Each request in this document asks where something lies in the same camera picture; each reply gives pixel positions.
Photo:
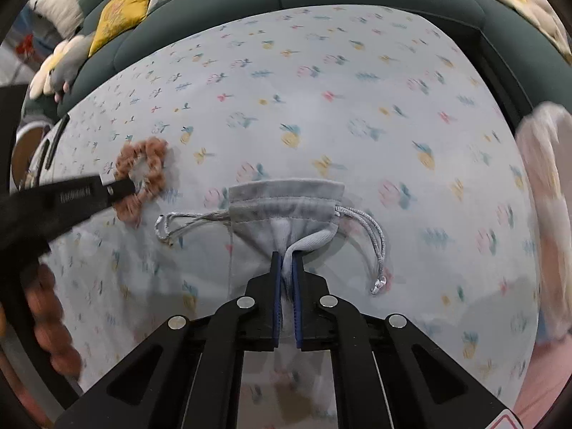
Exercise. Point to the person's left hand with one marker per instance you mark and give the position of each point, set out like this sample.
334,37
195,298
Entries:
53,317

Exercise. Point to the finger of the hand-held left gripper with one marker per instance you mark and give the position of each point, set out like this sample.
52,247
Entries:
120,189

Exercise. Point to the panda plush toy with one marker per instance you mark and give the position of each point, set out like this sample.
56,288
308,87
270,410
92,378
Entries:
56,11

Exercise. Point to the floral print tablecloth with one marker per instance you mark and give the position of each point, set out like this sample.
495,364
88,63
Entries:
313,111

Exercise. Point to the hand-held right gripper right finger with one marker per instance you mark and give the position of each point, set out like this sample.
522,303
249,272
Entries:
297,315

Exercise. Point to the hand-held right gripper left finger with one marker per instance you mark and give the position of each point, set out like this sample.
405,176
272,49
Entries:
278,304

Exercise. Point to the small yellow embroidered pillow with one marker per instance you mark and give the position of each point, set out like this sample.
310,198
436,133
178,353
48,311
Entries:
120,11

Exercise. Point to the brown hair scrunchie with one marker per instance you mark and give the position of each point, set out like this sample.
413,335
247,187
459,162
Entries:
152,178

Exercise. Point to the white plastic trash bag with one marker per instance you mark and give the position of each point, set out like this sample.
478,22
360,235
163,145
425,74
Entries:
547,214

